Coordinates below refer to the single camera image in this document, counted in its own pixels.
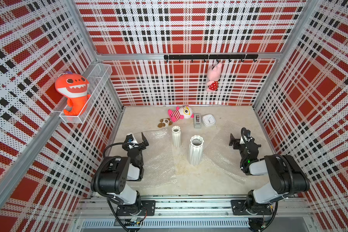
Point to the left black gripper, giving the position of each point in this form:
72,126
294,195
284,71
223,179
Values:
136,146

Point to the bubble wrap sheet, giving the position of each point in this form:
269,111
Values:
224,156
159,165

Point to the large white ribbed vase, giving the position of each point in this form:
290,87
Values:
195,150

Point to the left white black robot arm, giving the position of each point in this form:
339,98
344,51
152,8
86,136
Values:
112,176

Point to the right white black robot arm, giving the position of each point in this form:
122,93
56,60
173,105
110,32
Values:
286,178

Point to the brown white dog plush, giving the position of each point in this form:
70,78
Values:
163,123

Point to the small white ribbed vase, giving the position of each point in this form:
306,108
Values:
176,136

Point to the white square clock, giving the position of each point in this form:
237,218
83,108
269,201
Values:
208,120

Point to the grey tape dispenser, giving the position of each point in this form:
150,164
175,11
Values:
197,121

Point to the pink striped owl plush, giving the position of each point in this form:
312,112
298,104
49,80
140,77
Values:
180,113

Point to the pink pig plush toy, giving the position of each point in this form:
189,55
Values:
213,76

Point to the orange shark plush toy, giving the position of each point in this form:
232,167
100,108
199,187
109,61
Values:
75,88

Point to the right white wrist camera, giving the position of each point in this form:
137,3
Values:
245,136

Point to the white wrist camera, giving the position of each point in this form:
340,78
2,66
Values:
245,136
130,139

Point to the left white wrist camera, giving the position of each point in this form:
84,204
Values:
130,139

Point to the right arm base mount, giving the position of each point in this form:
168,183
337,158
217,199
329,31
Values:
246,208

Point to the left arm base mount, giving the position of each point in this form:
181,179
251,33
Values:
140,208

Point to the clear acrylic wall shelf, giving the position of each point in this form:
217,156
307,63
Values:
98,76

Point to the black wall hook rail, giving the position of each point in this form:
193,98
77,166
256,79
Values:
206,57

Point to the aluminium front rail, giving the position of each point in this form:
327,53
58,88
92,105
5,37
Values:
219,206

